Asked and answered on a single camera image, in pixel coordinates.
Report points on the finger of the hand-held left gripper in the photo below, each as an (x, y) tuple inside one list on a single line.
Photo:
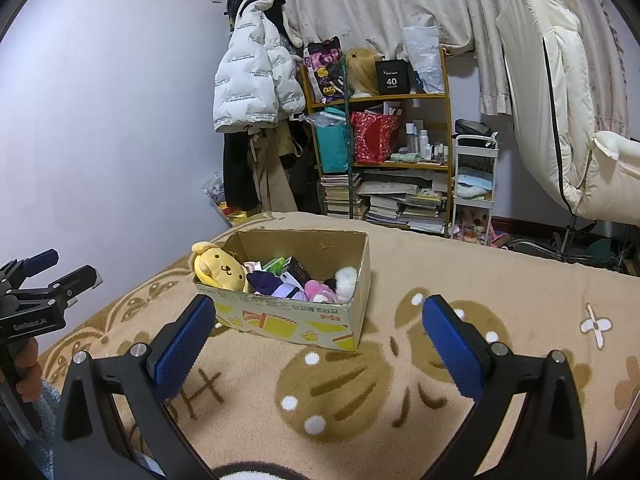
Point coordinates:
[(75, 280), (40, 260)]

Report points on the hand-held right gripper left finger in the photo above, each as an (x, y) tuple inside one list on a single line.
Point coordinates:
[(182, 345)]

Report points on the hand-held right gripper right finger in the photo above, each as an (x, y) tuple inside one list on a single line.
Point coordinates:
[(452, 350)]

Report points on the yellow plush dog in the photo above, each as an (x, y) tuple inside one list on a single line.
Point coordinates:
[(222, 270)]

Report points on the cardboard box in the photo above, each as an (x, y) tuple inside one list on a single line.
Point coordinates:
[(280, 325)]

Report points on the purple and white plush doll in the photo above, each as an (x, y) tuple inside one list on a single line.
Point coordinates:
[(265, 282)]

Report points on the green tissue packet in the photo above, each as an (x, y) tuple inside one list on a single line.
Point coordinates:
[(275, 264)]

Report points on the black and white plush toy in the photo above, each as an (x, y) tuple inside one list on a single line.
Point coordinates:
[(346, 280)]

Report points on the person's left forearm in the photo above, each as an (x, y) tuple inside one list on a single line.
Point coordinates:
[(42, 430)]

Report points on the person's left hand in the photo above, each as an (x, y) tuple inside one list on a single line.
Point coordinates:
[(29, 380)]

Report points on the brown printed blanket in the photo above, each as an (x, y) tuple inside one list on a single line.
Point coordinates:
[(400, 260)]

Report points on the pink plush toy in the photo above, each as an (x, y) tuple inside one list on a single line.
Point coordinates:
[(317, 291)]

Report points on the plastic bag of snacks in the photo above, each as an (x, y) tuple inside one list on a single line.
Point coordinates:
[(222, 200)]

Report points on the pile of books and papers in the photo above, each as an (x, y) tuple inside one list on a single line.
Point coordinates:
[(405, 205)]

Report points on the light blue cloth pack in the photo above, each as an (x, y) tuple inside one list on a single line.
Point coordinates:
[(475, 182)]

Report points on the black coat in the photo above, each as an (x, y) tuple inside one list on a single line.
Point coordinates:
[(237, 175)]

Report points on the wooden shelf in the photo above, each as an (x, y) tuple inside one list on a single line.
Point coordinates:
[(420, 165)]

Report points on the white trolley cart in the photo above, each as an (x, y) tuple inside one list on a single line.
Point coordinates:
[(475, 160)]

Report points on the stack of books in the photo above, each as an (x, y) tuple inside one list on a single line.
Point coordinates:
[(340, 195)]

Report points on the beige coat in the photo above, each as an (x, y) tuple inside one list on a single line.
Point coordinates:
[(272, 175)]

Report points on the row of white bottles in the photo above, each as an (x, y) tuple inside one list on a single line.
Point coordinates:
[(425, 145)]

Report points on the black hanging garment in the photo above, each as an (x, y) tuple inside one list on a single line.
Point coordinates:
[(305, 175)]

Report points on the black pouch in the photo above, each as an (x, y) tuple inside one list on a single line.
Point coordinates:
[(475, 127)]

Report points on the red patterned bag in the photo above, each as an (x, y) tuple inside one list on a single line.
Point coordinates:
[(375, 140)]

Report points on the teal bag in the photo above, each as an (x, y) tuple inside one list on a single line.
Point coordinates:
[(332, 145)]

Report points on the white puffer jacket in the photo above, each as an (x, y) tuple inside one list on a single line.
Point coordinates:
[(250, 75)]

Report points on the black box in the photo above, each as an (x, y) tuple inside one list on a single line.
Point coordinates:
[(393, 77)]

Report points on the cream recliner chair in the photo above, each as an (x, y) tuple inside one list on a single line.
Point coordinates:
[(540, 85)]

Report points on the blonde wig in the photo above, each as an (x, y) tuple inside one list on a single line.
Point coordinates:
[(362, 72)]

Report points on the clear plastic bag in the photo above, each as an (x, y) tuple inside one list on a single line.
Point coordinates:
[(422, 55)]

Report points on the dark printed bag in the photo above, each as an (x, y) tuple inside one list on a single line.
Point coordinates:
[(322, 67)]

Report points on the cream curtain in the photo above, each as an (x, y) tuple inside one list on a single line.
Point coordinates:
[(375, 0)]

